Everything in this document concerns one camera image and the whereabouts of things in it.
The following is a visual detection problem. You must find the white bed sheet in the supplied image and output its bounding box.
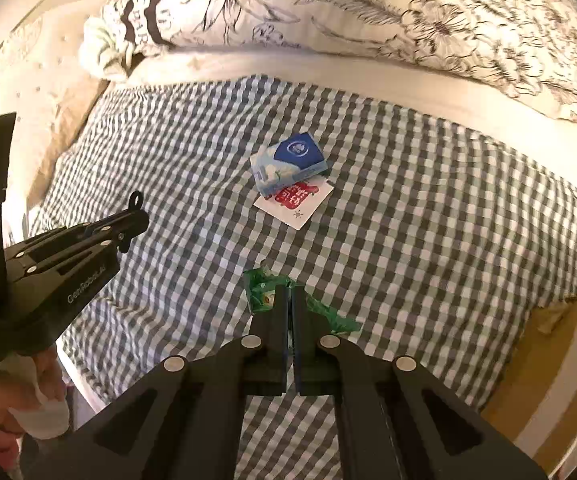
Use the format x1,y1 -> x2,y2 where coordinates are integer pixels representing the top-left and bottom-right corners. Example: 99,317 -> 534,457
127,47 -> 577,163

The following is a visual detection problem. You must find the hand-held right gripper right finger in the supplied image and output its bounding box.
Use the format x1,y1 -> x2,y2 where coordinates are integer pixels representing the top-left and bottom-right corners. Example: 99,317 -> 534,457
291,284 -> 549,480

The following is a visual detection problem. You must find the floral pillow with dark stripes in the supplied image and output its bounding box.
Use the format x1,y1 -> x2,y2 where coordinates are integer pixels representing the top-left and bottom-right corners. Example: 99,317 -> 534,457
82,0 -> 189,58

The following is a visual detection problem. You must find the red and white sachet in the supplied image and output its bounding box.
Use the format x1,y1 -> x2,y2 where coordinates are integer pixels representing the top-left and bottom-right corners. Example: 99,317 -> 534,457
253,175 -> 334,231

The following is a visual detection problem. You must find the blue and white carton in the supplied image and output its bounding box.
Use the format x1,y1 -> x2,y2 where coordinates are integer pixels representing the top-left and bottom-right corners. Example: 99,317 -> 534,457
248,132 -> 330,198

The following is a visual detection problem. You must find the floral patterned pillow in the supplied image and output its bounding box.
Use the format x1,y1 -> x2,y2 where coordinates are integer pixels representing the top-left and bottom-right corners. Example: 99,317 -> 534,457
158,0 -> 577,138

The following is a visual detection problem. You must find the green wrapper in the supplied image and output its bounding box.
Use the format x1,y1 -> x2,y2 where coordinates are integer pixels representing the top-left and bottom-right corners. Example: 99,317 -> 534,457
242,266 -> 362,337

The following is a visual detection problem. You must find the person's left hand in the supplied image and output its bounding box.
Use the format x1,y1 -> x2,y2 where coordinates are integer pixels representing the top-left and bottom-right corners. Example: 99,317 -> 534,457
0,347 -> 70,439

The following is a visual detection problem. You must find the grey checked blanket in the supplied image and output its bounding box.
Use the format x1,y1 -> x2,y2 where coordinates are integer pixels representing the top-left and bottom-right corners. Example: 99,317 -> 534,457
27,74 -> 577,480

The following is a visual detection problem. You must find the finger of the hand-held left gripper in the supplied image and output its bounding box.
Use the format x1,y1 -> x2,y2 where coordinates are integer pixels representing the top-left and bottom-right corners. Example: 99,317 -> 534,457
67,190 -> 150,254

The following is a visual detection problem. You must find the brown cardboard box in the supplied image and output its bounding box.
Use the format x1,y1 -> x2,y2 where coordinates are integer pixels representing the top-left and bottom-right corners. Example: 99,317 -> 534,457
481,300 -> 577,472

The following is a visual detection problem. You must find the light green cloth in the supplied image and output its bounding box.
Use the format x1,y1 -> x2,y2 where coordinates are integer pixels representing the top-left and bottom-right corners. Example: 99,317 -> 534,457
84,14 -> 145,82

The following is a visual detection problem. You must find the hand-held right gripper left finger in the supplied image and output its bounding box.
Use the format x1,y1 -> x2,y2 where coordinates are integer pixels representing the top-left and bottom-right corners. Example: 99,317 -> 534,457
18,284 -> 290,480

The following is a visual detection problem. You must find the cream tufted cushion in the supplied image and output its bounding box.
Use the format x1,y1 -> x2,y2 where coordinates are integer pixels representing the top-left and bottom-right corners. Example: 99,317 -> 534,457
0,0 -> 113,203

